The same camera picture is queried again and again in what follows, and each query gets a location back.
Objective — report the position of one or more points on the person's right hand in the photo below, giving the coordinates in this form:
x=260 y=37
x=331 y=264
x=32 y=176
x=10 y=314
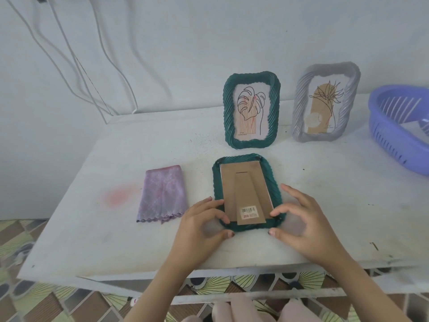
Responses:
x=315 y=234

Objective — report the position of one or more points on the purple plastic basket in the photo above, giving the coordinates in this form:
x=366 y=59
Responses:
x=395 y=150

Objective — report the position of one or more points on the person's left hand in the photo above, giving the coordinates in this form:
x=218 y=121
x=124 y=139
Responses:
x=191 y=238

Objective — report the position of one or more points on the purple cleaning cloth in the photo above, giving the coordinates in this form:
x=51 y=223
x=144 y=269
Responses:
x=164 y=194

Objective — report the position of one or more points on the brown cardboard backing board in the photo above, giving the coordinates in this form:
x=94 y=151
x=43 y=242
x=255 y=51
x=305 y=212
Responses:
x=244 y=187

